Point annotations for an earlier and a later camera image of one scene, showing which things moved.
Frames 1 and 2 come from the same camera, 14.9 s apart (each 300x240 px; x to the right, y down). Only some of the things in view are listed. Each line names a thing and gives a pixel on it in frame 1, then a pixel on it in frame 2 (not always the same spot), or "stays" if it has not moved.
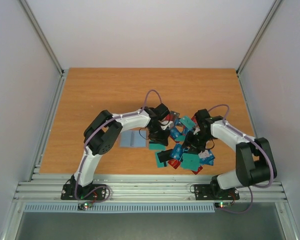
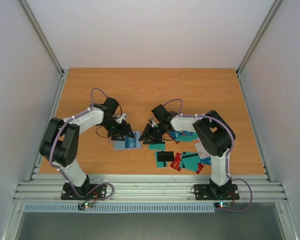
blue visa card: (176, 151) -> (130, 142)
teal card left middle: (157, 146) stays
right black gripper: (194, 141) -> (152, 131)
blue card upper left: (174, 132) stays
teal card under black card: (159, 164) stays
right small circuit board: (222, 204) stays
